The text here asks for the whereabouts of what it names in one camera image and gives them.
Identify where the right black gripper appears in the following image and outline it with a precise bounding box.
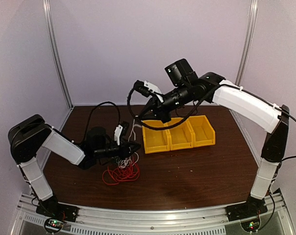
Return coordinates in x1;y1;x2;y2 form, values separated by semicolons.
138;82;193;123

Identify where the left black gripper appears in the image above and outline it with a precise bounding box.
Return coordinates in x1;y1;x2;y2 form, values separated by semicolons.
94;138;141;161

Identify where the white cable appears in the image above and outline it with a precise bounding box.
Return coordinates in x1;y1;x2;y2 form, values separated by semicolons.
115;123;143;169

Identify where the red cable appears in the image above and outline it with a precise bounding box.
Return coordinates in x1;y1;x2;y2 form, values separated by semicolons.
102;163;141;187

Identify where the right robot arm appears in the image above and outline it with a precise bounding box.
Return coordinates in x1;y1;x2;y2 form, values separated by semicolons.
133;58;289;216

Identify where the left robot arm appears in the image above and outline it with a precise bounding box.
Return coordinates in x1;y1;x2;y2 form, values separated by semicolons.
8;114;141;217

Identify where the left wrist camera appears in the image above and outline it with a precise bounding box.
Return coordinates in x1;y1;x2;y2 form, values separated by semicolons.
114;121;129;145

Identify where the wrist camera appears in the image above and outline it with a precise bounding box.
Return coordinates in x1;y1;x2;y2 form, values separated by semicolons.
133;80;164;103
114;121;129;145

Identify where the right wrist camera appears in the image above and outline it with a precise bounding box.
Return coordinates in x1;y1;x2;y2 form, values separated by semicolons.
133;80;164;103

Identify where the right black camera cable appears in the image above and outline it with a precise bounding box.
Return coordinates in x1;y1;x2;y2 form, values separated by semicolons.
127;85;212;131

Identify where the black camera cable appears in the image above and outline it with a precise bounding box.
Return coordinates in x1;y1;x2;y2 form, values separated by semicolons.
127;85;212;131
72;101;122;145

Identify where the left black camera cable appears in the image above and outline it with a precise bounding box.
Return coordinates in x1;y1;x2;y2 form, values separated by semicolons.
72;101;122;145

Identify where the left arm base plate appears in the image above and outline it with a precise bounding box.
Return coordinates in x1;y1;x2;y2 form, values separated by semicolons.
36;204;78;222

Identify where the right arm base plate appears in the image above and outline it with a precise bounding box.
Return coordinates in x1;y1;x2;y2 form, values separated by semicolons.
226;202;268;221

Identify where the right aluminium frame post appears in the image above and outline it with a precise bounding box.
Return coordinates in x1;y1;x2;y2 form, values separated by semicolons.
235;0;258;86

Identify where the aluminium frame post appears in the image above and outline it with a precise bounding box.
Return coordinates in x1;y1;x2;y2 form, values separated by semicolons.
235;0;258;86
42;0;74;111

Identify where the left aluminium frame post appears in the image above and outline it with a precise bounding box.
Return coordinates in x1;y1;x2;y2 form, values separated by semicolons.
42;0;74;111

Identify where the front aluminium rail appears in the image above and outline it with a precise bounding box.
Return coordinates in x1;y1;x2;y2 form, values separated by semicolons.
8;192;296;235

